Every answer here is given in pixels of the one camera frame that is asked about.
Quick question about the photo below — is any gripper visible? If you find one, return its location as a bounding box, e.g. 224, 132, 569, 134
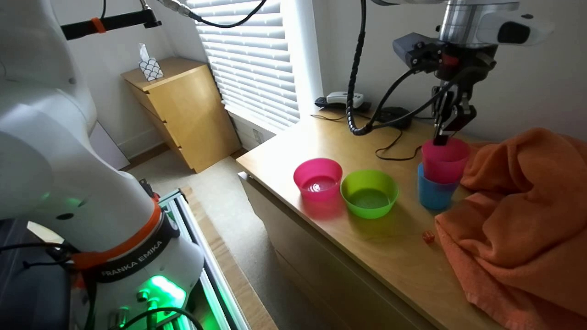
431, 44, 498, 147

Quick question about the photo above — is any pink plastic cup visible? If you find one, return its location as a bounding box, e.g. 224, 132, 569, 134
421, 137, 471, 185

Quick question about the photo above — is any blue plastic cup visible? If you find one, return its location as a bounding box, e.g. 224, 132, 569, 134
417, 163, 460, 211

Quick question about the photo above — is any green plastic bowl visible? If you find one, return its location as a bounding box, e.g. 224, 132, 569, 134
340, 169, 400, 220

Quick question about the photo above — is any pink plastic bowl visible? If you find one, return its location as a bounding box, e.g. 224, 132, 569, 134
293, 158, 343, 204

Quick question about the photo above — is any small black device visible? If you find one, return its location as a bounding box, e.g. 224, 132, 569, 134
375, 106, 413, 130

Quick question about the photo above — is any orange towel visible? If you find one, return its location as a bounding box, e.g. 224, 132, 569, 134
434, 128, 587, 330

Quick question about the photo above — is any wooden drawer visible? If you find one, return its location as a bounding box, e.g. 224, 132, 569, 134
274, 250, 351, 330
238, 171, 437, 330

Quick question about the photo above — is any window with white blinds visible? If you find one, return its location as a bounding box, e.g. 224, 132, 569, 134
185, 0, 325, 134

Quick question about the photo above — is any wooden dresser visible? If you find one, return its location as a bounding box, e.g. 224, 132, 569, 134
121, 56, 243, 174

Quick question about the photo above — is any patterned tissue box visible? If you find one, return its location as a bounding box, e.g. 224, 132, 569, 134
138, 43, 165, 83

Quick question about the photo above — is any white board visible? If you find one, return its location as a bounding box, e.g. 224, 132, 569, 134
89, 121, 131, 171

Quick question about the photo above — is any black cable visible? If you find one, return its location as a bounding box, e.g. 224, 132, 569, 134
310, 113, 435, 162

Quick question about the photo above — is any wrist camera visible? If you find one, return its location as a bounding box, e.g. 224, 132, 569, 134
393, 32, 442, 72

